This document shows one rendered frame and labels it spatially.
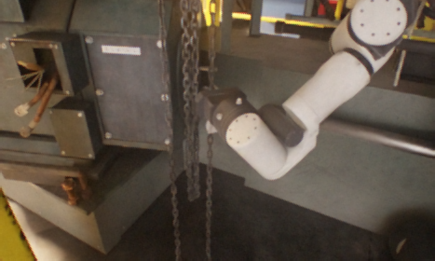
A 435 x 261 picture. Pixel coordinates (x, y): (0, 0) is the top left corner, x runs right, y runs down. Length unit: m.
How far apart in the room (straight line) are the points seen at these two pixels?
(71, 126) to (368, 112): 0.91
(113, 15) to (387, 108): 0.85
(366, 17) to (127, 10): 0.52
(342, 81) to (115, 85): 0.54
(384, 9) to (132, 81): 0.55
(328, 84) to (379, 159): 0.69
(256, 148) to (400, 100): 0.68
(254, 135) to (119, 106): 0.47
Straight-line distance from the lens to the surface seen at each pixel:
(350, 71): 0.49
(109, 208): 1.07
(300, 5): 3.66
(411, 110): 1.06
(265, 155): 0.46
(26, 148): 1.06
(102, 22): 0.76
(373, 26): 0.49
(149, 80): 0.74
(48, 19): 0.84
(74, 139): 0.85
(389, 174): 1.18
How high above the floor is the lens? 0.94
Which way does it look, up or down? 31 degrees down
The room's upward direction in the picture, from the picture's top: 2 degrees clockwise
